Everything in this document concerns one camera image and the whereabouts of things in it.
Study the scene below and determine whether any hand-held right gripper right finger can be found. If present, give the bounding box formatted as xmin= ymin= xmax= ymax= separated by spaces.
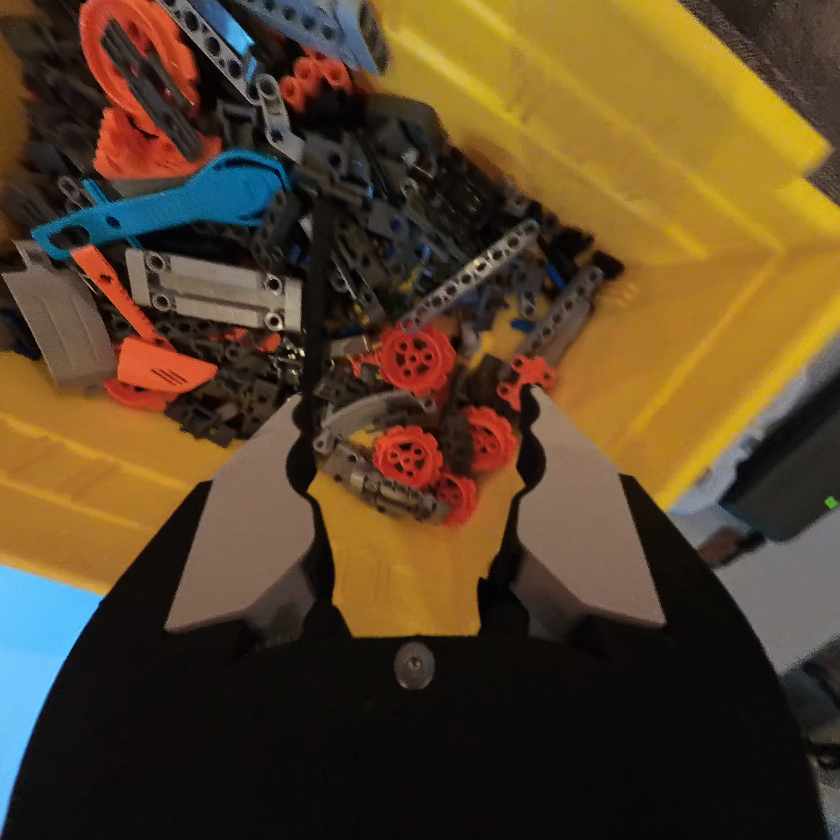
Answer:
xmin=478 ymin=384 xmax=667 ymax=641

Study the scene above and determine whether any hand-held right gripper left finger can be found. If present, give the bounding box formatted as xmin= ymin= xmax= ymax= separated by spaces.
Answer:
xmin=164 ymin=394 xmax=337 ymax=647

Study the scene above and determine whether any orange round-hole gear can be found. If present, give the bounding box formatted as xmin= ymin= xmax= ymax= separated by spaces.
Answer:
xmin=459 ymin=406 xmax=519 ymax=472
xmin=433 ymin=472 xmax=479 ymax=526
xmin=373 ymin=425 xmax=444 ymax=492

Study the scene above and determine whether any small grey tabbed panel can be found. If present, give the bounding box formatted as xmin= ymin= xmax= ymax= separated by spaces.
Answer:
xmin=314 ymin=390 xmax=437 ymax=454

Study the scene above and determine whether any long grey pin-hole panel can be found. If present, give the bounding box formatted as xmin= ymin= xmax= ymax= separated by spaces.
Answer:
xmin=125 ymin=248 xmax=304 ymax=332

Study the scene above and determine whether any pile of small building parts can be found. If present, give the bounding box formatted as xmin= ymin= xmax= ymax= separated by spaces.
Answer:
xmin=0 ymin=0 xmax=627 ymax=529

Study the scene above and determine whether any yellow plastic bin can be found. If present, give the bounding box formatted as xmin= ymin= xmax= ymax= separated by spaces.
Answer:
xmin=0 ymin=0 xmax=840 ymax=637

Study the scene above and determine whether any blue desk mat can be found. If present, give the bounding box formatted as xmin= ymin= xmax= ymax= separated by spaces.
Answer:
xmin=0 ymin=564 xmax=109 ymax=798

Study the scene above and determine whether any orange cross connector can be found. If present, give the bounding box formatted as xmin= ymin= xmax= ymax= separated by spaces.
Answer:
xmin=495 ymin=354 xmax=557 ymax=411

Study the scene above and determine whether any orange round wheel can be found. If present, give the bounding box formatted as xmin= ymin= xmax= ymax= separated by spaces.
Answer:
xmin=104 ymin=377 xmax=172 ymax=413

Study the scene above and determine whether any orange fin panel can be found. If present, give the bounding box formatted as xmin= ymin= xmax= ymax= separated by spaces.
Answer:
xmin=117 ymin=336 xmax=219 ymax=395

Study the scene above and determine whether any black charger box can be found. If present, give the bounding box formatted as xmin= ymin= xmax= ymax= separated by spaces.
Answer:
xmin=718 ymin=374 xmax=840 ymax=542

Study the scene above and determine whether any orange spoked gear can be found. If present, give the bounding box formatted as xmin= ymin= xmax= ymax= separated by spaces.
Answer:
xmin=375 ymin=323 xmax=457 ymax=396

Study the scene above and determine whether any black toothed belt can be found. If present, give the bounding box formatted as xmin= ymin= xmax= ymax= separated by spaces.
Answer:
xmin=298 ymin=197 xmax=336 ymax=421

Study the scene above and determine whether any thin grey holed beam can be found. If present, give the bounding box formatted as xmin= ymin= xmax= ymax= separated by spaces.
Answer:
xmin=400 ymin=220 xmax=540 ymax=329

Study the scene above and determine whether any grey curved panel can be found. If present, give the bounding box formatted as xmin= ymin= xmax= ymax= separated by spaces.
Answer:
xmin=0 ymin=239 xmax=119 ymax=395

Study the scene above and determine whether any orange toothed rack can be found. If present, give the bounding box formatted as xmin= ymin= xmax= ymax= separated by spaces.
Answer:
xmin=71 ymin=246 xmax=165 ymax=345

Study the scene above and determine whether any blue plastic separator tool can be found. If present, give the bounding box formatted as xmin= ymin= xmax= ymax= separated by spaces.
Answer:
xmin=31 ymin=150 xmax=291 ymax=260

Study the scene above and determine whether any orange curved block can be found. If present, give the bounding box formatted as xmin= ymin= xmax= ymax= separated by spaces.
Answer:
xmin=94 ymin=108 xmax=223 ymax=183

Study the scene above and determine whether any dark grey short beam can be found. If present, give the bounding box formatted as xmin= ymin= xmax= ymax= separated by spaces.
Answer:
xmin=101 ymin=16 xmax=206 ymax=161

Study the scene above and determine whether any long light grey holed beam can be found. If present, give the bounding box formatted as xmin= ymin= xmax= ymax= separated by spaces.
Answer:
xmin=157 ymin=0 xmax=260 ymax=106

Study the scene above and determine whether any large orange gear wheel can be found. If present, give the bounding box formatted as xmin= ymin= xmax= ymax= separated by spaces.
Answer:
xmin=79 ymin=0 xmax=201 ymax=142

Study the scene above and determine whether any wide grey holed frame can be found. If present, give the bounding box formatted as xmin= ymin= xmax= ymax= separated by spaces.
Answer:
xmin=249 ymin=0 xmax=388 ymax=73

